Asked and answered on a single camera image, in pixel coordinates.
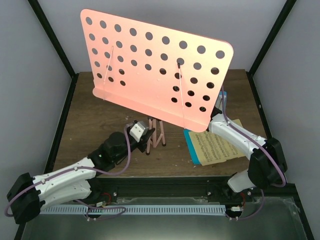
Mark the blue metronome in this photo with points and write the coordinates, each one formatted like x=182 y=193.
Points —
x=221 y=102

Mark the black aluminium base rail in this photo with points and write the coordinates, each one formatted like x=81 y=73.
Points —
x=211 y=188

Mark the black left frame post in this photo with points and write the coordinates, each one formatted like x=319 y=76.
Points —
x=43 y=20

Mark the sheet music pages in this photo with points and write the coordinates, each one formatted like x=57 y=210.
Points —
x=212 y=149

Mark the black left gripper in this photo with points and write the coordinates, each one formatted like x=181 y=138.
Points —
x=144 y=139

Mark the teal paper strip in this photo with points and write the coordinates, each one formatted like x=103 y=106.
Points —
x=191 y=148

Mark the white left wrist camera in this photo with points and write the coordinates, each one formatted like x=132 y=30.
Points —
x=138 y=129

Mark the black frame post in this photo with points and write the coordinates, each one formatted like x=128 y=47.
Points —
x=43 y=20
x=279 y=22

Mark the pink music stand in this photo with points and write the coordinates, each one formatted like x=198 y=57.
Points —
x=167 y=74

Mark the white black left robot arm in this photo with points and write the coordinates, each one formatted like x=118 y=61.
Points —
x=30 y=195

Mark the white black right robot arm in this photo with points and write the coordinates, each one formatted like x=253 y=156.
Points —
x=267 y=163

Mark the black right frame post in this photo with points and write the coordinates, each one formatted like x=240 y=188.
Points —
x=279 y=22

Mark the light blue slotted cable duct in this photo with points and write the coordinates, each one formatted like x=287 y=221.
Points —
x=79 y=209

